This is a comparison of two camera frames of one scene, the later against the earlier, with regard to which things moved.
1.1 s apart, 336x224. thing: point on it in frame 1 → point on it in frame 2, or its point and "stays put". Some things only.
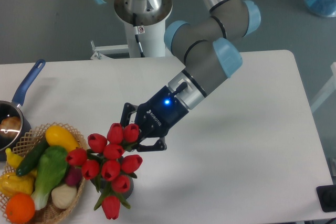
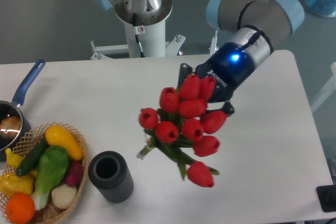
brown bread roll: (10, 127) stays put
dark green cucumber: (32, 156) stays put
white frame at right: (330, 88) stays put
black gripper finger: (128, 108) → (185, 70)
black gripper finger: (160, 146) → (227, 107)
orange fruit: (20, 208) stays put
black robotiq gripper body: (156, 115) → (229, 65)
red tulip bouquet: (103, 162) → (181, 128)
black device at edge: (326, 195) stays put
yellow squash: (57, 135) stays put
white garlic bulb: (63, 195) stays put
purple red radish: (74, 176) stays put
